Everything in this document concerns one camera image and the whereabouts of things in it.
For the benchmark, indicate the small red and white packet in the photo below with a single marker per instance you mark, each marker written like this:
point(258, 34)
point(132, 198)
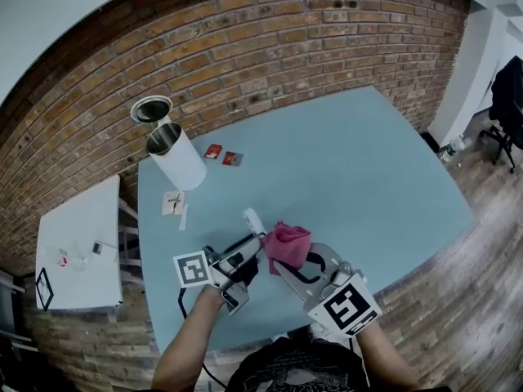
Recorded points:
point(62, 259)

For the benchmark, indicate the white remote control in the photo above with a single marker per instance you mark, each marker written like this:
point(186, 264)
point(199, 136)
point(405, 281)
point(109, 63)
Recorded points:
point(253, 221)

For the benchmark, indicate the red and grey packet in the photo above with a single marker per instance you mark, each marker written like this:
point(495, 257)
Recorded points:
point(232, 159)

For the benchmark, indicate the pink cloth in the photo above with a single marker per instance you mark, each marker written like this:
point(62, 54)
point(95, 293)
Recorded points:
point(286, 245)

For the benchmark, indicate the small dark card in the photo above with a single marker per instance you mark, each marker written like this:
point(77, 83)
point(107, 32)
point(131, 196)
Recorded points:
point(97, 248)

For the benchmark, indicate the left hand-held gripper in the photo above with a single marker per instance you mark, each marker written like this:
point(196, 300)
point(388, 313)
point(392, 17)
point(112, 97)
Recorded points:
point(192, 270)

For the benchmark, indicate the white cylindrical bin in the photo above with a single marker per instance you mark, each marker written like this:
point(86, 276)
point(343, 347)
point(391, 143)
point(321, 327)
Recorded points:
point(180, 157)

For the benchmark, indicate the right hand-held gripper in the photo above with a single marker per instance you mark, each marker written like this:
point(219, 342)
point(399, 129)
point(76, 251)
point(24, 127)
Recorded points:
point(347, 304)

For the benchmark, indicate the person's right white shoe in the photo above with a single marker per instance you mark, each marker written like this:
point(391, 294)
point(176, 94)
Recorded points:
point(320, 333)

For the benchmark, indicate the black-framed white board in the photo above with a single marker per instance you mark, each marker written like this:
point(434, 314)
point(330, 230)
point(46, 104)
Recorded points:
point(45, 290)

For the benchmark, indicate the white stick sachet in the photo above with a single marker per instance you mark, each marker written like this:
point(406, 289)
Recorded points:
point(184, 218)

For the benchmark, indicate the clear plastic wrapper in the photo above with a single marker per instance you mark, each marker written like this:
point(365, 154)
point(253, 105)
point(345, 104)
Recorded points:
point(78, 257)

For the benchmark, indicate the person's right forearm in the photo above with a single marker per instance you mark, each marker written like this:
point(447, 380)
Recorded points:
point(388, 362)

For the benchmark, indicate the white paper sachet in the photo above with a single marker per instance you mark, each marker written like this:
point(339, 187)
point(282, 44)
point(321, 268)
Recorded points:
point(172, 203)

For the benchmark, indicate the grey metal rack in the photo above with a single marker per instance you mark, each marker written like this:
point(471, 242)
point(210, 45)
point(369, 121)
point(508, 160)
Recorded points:
point(8, 300)

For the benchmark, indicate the red square packet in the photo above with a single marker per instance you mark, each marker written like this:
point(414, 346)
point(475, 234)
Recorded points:
point(213, 151)

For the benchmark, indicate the person's black printed shirt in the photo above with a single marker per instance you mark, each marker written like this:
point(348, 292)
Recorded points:
point(302, 366)

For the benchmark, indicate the person's left forearm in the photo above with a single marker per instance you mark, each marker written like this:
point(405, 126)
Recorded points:
point(184, 341)

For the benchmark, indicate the clear plastic bottle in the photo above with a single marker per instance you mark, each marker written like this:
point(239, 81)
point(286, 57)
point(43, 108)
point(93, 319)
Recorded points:
point(451, 149)

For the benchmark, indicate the small white folding table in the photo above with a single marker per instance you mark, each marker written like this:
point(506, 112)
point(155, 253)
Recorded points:
point(81, 219)

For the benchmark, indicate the black office chair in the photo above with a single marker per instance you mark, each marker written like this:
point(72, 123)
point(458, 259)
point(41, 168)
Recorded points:
point(508, 96)

